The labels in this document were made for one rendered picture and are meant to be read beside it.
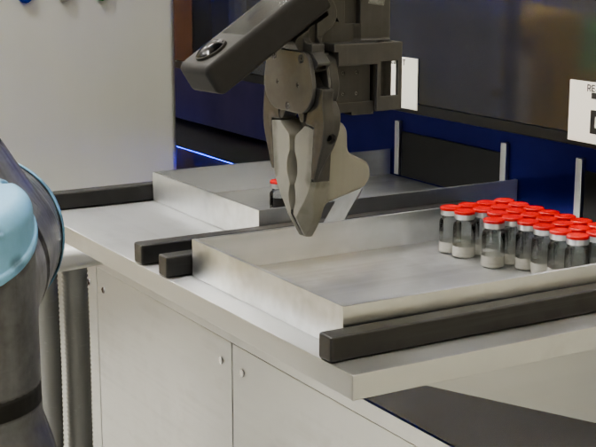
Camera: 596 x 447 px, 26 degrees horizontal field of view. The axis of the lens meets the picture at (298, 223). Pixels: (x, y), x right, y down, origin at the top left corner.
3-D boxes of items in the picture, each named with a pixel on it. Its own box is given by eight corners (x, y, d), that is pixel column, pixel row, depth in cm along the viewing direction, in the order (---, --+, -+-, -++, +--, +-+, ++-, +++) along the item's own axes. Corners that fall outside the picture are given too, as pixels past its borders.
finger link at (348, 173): (378, 236, 101) (380, 118, 99) (312, 245, 98) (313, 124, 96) (356, 229, 103) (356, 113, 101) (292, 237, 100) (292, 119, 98)
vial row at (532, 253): (469, 245, 131) (470, 200, 130) (593, 286, 116) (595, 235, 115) (451, 247, 130) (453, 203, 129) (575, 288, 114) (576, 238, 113)
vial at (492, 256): (494, 262, 124) (496, 215, 123) (508, 267, 122) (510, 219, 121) (475, 265, 123) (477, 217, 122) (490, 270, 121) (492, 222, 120)
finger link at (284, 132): (356, 229, 103) (356, 113, 101) (292, 237, 100) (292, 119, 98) (335, 221, 106) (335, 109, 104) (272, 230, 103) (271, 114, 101)
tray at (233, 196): (388, 175, 171) (388, 148, 170) (516, 209, 149) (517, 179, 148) (152, 200, 154) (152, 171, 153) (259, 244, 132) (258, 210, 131)
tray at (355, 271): (482, 234, 136) (483, 201, 136) (666, 290, 115) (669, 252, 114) (192, 276, 120) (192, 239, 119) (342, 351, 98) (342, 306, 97)
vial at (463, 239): (465, 253, 128) (466, 207, 127) (479, 257, 126) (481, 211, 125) (447, 255, 127) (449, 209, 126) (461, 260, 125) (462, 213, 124)
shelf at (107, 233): (367, 184, 176) (367, 168, 175) (796, 306, 117) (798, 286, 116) (27, 222, 152) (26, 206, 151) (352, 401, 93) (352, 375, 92)
